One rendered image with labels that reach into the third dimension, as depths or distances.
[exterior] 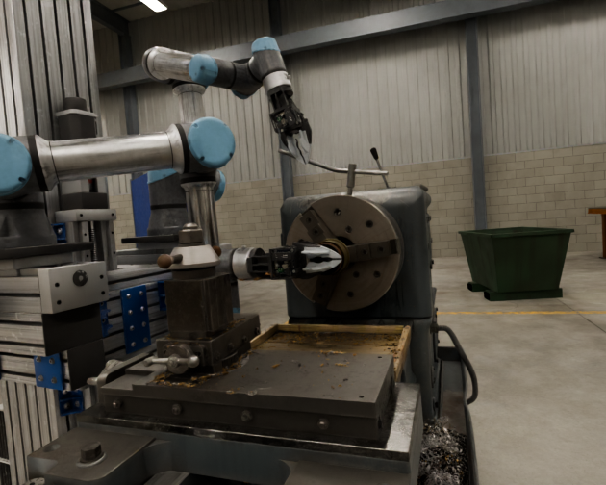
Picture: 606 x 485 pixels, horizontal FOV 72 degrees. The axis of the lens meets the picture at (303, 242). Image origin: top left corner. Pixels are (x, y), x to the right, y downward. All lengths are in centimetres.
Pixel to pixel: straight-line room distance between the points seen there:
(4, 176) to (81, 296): 28
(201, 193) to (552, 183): 1059
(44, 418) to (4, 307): 47
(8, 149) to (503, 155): 1078
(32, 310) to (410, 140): 1060
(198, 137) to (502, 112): 1067
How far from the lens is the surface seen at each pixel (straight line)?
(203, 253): 61
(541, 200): 1131
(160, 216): 142
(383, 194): 126
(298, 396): 52
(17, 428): 160
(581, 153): 1158
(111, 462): 60
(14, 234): 110
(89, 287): 102
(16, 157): 97
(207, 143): 100
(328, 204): 112
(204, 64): 123
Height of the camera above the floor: 118
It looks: 3 degrees down
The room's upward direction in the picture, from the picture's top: 4 degrees counter-clockwise
